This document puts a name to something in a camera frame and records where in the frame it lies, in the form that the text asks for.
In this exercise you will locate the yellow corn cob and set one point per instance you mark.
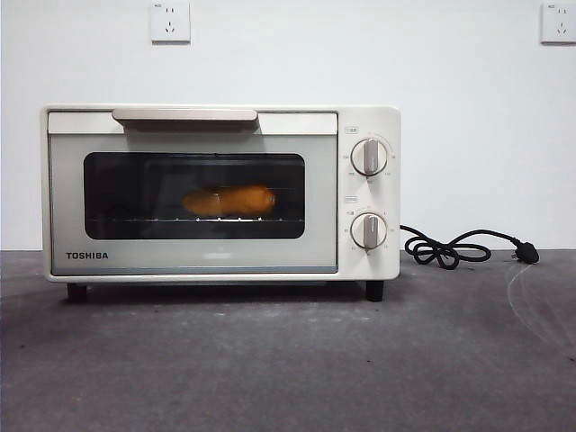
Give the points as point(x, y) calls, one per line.
point(238, 200)

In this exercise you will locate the cream oven knob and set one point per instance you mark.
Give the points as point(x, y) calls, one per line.
point(369, 156)
point(369, 231)

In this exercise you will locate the cream Toshiba toaster oven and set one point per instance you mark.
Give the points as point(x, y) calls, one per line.
point(373, 193)

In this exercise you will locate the white wall socket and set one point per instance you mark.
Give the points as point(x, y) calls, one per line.
point(171, 22)
point(560, 22)

